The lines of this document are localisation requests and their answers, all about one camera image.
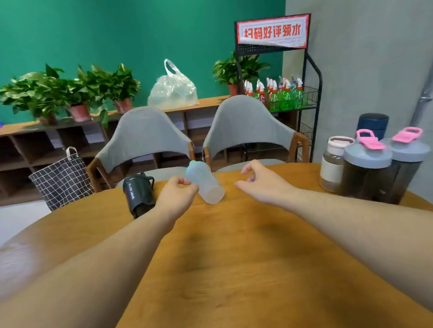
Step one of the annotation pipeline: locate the person's left hand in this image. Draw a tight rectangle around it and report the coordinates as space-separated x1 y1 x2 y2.
153 174 202 224

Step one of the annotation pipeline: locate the person's right hand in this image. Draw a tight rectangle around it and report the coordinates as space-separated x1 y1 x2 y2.
233 157 300 215

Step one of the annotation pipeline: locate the translucent bottle with blue cap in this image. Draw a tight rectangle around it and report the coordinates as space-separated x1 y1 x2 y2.
184 158 226 207

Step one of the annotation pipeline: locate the person's left forearm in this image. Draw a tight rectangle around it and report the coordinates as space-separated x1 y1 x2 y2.
0 206 185 328

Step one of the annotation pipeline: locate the person's right forearm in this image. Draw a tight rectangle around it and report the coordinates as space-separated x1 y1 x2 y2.
281 178 433 328

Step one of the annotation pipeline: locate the black water bottle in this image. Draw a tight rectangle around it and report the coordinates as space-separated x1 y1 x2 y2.
122 171 158 220

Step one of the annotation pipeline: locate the glass bottle with white lid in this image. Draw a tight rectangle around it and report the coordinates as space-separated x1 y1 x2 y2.
316 134 358 195

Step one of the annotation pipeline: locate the row of green spray bottles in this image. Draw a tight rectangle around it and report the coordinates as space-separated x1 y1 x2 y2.
243 74 306 114

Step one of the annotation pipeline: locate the clear plastic bag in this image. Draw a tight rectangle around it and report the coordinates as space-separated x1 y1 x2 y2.
144 56 200 112

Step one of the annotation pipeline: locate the black metal display rack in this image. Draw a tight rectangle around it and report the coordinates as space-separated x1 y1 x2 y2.
232 13 330 168

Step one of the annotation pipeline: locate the potted green plant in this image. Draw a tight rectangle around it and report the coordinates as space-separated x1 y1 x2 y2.
211 51 273 98
82 61 145 132
0 62 70 130
56 64 99 125

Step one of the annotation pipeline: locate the black checked fabric basket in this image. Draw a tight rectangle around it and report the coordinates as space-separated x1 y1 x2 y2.
26 145 96 214

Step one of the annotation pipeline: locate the dark blue thermos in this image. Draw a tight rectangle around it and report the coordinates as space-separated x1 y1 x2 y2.
355 111 391 143

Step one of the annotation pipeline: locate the red and white sign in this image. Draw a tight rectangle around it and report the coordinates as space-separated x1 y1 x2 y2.
235 13 313 54

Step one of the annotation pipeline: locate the wooden cubby shelf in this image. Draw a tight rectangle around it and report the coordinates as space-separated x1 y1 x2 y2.
0 89 305 209

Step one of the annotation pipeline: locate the grey chair with wooden frame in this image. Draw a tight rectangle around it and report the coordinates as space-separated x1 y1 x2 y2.
198 90 313 174
82 103 198 194

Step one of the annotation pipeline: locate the dark shaker bottle pink handle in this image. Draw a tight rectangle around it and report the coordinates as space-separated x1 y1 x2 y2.
334 127 396 203
376 125 433 206

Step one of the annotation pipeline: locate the grey metal wall pipe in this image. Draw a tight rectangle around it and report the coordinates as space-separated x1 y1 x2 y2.
402 32 433 129

